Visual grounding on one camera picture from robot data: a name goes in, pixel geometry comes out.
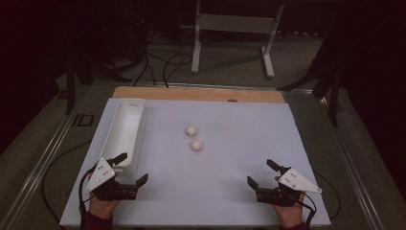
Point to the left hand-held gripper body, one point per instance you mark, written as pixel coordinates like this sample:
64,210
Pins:
111,190

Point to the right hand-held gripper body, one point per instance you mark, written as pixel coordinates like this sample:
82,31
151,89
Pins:
274,196

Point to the white plastic bin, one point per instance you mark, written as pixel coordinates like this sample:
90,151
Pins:
124,134

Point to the white ball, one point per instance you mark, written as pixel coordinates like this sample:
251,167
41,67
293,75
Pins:
196,145
191,131

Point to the person's left hand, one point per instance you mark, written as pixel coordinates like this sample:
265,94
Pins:
102,209

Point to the person's right hand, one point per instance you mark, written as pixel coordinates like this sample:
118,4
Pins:
290,214

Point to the pale table cover sheet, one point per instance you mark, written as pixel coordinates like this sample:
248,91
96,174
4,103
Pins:
223,179

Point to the black stand legs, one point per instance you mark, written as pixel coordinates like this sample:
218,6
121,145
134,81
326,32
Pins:
333,102
70,89

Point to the white metal stand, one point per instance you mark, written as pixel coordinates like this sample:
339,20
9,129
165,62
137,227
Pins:
236,24

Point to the metal floor rail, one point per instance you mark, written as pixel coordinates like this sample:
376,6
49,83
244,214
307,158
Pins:
198,84
354,172
38,166

